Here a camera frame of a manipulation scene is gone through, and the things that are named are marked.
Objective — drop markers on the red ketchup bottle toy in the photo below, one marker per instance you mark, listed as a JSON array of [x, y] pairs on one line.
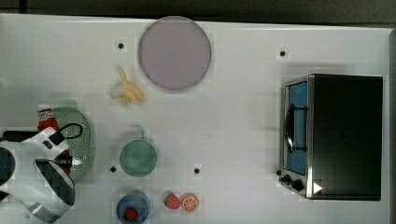
[[46, 118]]

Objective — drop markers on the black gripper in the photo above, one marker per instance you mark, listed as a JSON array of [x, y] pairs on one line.
[[57, 148]]

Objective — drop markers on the peeled banana toy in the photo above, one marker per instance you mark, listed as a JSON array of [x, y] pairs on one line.
[[127, 91]]

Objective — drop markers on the strawberry toy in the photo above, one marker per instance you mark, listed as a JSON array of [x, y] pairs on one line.
[[171, 201]]

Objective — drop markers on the green mug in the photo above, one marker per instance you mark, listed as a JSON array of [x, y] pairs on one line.
[[139, 157]]

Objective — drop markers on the lilac round plate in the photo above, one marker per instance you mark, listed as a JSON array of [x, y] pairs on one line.
[[175, 53]]

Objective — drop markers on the toaster oven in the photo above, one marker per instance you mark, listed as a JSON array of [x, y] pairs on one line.
[[332, 137]]

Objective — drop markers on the red tomato toy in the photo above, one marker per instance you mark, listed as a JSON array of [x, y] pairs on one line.
[[131, 214]]

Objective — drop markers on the green oval strainer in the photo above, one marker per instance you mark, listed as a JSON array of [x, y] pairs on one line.
[[79, 139]]

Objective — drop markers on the orange slice toy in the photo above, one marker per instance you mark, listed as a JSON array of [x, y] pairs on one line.
[[189, 202]]

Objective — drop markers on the blue cup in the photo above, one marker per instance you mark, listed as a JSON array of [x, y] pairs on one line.
[[137, 199]]

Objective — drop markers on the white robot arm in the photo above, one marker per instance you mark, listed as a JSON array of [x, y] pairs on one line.
[[30, 174]]

